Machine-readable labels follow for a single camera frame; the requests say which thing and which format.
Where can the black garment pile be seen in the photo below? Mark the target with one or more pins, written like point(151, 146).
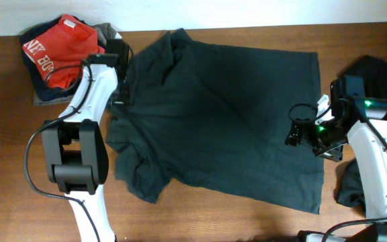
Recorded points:
point(373, 71)

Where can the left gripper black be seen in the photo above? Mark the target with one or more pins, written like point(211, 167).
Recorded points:
point(123, 97)

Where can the dark teal t-shirt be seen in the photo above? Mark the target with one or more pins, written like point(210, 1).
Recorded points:
point(216, 117)

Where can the folded grey garment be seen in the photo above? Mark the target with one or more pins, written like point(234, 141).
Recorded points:
point(53, 95)

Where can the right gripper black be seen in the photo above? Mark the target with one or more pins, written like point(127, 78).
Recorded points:
point(303, 127)

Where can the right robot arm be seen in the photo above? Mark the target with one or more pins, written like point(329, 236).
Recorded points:
point(349, 115)

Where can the folded orange printed t-shirt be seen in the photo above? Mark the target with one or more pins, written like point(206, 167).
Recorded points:
point(62, 50)

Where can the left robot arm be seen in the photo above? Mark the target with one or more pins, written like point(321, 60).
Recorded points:
point(75, 154)

